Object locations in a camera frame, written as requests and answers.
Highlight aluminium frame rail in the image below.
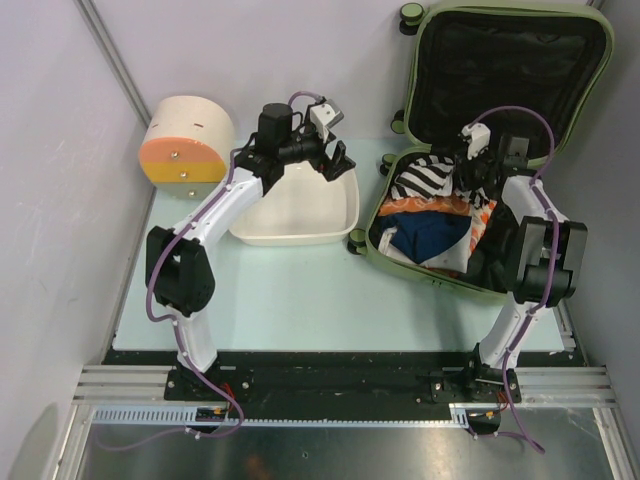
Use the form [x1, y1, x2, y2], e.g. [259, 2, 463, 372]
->
[73, 365, 618, 408]

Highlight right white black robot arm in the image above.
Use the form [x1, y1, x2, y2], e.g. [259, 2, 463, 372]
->
[454, 134, 588, 401]

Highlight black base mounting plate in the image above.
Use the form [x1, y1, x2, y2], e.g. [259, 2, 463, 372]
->
[102, 349, 584, 420]

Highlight white rectangular plastic basin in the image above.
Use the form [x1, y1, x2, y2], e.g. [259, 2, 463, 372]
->
[229, 162, 360, 246]

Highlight orange bunny pattern towel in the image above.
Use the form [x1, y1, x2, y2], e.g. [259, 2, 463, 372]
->
[378, 196, 471, 216]

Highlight cream drawer box orange fronts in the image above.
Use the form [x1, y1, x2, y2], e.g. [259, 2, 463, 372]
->
[138, 95, 235, 200]

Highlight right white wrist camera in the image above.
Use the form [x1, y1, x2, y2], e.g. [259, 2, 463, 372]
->
[461, 122, 491, 160]

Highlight white slotted cable duct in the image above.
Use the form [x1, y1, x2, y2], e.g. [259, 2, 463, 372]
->
[92, 402, 474, 429]

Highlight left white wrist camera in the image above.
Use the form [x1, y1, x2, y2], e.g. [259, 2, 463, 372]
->
[309, 99, 344, 144]

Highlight white orange patterned cloth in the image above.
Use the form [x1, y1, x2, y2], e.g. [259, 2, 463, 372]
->
[372, 197, 497, 274]

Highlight black white striped garment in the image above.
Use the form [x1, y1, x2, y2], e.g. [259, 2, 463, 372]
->
[389, 155, 492, 208]

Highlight green hard-shell suitcase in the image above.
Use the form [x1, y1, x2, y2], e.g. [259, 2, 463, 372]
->
[345, 0, 616, 307]

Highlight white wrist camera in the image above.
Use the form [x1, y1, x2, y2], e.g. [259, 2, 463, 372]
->
[461, 122, 491, 160]
[309, 99, 344, 144]

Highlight navy blue garment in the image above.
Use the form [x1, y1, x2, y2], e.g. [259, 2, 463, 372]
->
[379, 211, 472, 268]

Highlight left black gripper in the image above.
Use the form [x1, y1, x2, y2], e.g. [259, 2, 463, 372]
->
[279, 119, 355, 182]

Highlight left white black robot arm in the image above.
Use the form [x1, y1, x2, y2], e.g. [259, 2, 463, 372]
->
[145, 96, 355, 400]

